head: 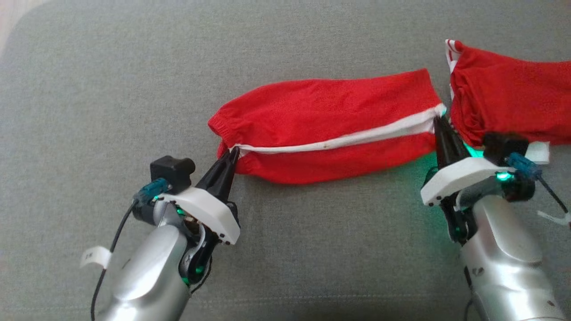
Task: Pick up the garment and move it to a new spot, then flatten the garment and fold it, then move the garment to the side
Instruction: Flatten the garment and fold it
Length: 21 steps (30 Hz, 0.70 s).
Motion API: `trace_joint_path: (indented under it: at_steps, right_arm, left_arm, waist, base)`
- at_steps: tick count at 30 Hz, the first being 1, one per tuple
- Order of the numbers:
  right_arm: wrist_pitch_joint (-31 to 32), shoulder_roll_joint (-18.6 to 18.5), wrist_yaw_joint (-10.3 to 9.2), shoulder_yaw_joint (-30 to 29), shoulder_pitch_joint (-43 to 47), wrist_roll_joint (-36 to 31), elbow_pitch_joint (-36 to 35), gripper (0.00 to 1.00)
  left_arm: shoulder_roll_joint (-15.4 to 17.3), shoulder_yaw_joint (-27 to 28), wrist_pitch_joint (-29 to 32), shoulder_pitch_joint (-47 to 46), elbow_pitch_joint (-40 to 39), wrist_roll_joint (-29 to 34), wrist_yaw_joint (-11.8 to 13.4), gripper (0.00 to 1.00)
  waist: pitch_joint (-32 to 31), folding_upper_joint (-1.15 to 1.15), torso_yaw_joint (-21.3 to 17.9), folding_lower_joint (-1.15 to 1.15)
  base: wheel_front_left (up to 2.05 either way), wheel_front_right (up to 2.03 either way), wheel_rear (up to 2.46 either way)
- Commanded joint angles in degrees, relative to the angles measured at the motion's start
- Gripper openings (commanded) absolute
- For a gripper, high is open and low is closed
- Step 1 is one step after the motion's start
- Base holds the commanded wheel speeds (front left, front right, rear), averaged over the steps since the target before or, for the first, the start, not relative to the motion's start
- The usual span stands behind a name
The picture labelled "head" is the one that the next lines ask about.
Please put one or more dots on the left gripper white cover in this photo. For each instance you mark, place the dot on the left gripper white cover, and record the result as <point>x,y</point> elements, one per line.
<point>209,214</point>

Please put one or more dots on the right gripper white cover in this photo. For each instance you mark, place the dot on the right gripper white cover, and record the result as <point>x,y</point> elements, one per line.
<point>464,176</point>

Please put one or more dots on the red basketball jersey white sleeves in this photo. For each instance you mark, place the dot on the red basketball jersey white sleeves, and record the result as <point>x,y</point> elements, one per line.
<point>513,93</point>

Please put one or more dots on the red shorts white side stripe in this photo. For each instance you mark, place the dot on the red shorts white side stripe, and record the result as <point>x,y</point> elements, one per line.
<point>321,116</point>

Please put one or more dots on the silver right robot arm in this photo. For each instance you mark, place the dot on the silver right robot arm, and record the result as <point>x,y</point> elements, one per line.
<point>504,258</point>

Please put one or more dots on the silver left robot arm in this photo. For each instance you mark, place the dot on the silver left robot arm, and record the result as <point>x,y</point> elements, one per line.
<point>147,272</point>

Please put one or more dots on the large grey sofa seat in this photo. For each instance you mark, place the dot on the large grey sofa seat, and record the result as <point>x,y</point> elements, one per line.
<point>285,249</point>

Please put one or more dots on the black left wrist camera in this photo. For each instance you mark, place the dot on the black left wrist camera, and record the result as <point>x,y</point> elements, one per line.
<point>171,171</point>

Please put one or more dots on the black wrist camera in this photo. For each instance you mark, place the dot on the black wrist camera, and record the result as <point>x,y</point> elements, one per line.
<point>504,147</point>
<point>171,171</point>

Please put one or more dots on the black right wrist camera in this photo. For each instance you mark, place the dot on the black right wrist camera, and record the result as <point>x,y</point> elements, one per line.
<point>504,147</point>

